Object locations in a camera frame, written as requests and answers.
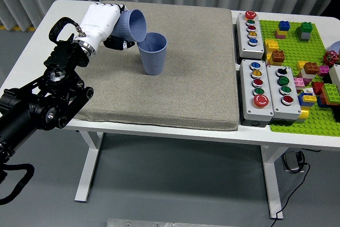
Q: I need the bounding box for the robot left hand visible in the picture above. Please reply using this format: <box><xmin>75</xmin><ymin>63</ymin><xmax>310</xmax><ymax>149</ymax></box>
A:
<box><xmin>75</xmin><ymin>2</ymin><xmax>135</xmax><ymax>53</ymax></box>

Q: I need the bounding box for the blue ribbed plastic cup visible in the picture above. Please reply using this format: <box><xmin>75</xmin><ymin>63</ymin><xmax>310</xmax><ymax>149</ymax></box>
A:
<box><xmin>137</xmin><ymin>32</ymin><xmax>168</xmax><ymax>76</ymax></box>
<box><xmin>110</xmin><ymin>9</ymin><xmax>148</xmax><ymax>43</ymax></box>

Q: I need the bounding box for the yellow black floor tape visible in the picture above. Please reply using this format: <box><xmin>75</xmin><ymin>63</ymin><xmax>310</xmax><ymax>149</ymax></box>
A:
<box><xmin>0</xmin><ymin>24</ymin><xmax>35</xmax><ymax>33</ymax></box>

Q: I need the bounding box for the grey-brown cushion mat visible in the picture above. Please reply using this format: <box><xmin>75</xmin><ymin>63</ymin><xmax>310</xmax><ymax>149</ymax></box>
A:
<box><xmin>71</xmin><ymin>0</ymin><xmax>240</xmax><ymax>132</ymax></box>

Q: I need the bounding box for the white table leg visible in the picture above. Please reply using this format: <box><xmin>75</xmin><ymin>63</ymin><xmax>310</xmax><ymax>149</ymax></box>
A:
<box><xmin>259</xmin><ymin>145</ymin><xmax>288</xmax><ymax>220</ymax></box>
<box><xmin>74</xmin><ymin>130</ymin><xmax>104</xmax><ymax>203</ymax></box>

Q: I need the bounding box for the grey five-button control box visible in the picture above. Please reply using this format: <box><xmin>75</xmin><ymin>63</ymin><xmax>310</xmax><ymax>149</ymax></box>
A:
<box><xmin>235</xmin><ymin>11</ymin><xmax>266</xmax><ymax>59</ymax></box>
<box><xmin>239</xmin><ymin>58</ymin><xmax>275</xmax><ymax>128</ymax></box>

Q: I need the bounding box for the orange toy brick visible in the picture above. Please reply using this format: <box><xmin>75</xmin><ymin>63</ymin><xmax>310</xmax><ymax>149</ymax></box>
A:
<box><xmin>270</xmin><ymin>49</ymin><xmax>286</xmax><ymax>65</ymax></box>

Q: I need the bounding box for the blue yellow pink brick stack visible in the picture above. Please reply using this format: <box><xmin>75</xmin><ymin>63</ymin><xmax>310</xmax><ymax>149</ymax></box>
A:
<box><xmin>274</xmin><ymin>20</ymin><xmax>291</xmax><ymax>39</ymax></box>

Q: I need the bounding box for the grey four-button control box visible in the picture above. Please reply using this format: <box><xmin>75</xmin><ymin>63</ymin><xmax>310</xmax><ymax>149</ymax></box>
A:
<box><xmin>266</xmin><ymin>64</ymin><xmax>302</xmax><ymax>125</ymax></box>

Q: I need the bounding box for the green studded baseplate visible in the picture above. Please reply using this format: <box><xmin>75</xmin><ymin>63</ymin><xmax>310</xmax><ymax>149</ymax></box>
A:
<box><xmin>259</xmin><ymin>19</ymin><xmax>340</xmax><ymax>138</ymax></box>

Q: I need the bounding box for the green grey brick stack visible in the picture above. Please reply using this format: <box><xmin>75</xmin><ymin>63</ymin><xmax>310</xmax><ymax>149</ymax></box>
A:
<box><xmin>296</xmin><ymin>21</ymin><xmax>314</xmax><ymax>42</ymax></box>

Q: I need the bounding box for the orange white yellow brick stack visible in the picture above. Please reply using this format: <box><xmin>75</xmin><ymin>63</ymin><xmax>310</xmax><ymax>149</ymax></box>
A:
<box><xmin>296</xmin><ymin>60</ymin><xmax>320</xmax><ymax>80</ymax></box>

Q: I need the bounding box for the yellow grey brick stack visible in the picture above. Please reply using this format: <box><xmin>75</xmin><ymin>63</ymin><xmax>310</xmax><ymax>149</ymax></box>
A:
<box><xmin>293</xmin><ymin>107</ymin><xmax>310</xmax><ymax>124</ymax></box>

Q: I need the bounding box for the red toy brick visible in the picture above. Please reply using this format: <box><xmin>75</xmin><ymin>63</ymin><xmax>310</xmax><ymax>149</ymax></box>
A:
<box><xmin>311</xmin><ymin>81</ymin><xmax>325</xmax><ymax>96</ymax></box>

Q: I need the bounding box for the small pink toy brick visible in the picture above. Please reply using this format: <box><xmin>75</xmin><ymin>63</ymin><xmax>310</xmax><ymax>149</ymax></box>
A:
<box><xmin>317</xmin><ymin>65</ymin><xmax>330</xmax><ymax>77</ymax></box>

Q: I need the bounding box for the red valve wheel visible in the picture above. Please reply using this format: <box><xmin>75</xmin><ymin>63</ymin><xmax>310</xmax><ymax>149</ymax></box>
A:
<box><xmin>322</xmin><ymin>50</ymin><xmax>338</xmax><ymax>66</ymax></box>

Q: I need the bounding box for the grey power adapter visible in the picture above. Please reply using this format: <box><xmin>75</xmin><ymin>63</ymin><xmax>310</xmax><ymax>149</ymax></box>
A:
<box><xmin>282</xmin><ymin>150</ymin><xmax>305</xmax><ymax>173</ymax></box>

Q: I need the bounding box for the pale purple bowl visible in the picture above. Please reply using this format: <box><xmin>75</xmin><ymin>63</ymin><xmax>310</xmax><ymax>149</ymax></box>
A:
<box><xmin>327</xmin><ymin>40</ymin><xmax>340</xmax><ymax>57</ymax></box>

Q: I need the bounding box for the white box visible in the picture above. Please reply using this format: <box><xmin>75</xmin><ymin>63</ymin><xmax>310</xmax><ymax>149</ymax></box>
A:
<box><xmin>328</xmin><ymin>64</ymin><xmax>340</xmax><ymax>93</ymax></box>

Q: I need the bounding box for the large green toy brick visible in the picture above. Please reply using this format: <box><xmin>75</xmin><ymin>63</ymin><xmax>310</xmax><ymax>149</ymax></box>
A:
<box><xmin>320</xmin><ymin>83</ymin><xmax>340</xmax><ymax>105</ymax></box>

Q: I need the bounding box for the black power cable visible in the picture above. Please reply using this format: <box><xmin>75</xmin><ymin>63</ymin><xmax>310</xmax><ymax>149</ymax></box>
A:
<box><xmin>273</xmin><ymin>162</ymin><xmax>311</xmax><ymax>221</ymax></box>

